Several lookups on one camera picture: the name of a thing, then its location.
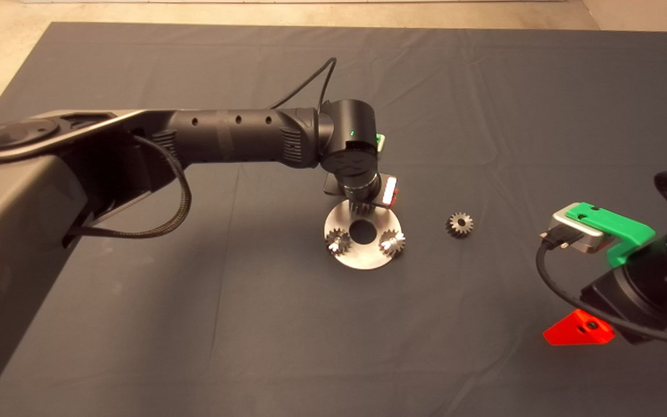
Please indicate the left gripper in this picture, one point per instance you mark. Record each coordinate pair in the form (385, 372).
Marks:
(362, 188)

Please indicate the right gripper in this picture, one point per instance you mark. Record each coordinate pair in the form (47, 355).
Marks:
(629, 301)

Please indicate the small steel gear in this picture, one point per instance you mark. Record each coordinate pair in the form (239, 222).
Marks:
(455, 230)
(391, 242)
(338, 242)

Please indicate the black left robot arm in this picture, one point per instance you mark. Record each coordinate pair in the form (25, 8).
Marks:
(223, 136)

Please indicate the round metal plate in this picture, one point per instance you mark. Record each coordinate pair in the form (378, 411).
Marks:
(362, 258)

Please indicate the dark grey table cloth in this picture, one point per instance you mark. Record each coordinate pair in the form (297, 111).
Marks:
(339, 347)

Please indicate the green left camera mount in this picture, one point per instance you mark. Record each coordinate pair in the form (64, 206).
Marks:
(377, 139)

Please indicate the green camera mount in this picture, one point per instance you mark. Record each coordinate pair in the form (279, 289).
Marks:
(377, 139)
(617, 226)

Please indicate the silver right camera box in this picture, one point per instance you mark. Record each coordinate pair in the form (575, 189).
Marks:
(571, 234)

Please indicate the green right camera mount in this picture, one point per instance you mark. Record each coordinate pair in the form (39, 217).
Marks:
(617, 226)

